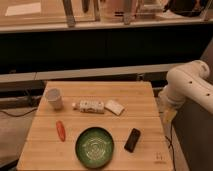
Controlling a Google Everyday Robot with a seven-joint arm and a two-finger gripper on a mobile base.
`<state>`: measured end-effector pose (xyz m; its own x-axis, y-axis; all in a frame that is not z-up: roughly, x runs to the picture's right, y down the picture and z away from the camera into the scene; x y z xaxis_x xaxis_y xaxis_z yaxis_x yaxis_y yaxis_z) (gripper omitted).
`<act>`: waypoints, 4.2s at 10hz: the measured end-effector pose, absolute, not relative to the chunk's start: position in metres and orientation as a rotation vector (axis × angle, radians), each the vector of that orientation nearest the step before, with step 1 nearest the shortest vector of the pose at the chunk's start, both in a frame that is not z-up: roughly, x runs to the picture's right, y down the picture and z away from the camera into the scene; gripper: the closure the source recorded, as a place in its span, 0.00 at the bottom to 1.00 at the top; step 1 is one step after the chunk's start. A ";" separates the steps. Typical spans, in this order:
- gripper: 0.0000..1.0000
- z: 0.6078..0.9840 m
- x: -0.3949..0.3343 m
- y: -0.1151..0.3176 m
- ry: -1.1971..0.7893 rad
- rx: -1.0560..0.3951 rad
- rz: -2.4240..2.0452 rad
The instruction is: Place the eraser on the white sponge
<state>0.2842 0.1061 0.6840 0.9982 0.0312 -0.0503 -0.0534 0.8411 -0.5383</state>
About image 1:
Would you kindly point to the white plastic bottle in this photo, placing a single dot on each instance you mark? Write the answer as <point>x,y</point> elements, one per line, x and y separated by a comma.
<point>89,106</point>

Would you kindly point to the black eraser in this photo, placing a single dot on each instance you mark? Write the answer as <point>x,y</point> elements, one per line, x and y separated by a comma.
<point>132,140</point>

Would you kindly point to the green round plate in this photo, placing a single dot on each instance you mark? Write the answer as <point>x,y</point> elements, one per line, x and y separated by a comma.
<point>94,147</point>

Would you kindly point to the white paper cup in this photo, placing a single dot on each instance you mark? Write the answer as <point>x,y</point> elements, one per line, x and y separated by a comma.
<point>54,98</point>

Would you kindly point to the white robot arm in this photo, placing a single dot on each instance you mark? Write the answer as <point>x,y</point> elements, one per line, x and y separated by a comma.
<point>186,81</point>

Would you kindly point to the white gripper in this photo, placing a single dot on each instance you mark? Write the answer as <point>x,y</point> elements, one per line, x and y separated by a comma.
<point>168,105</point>

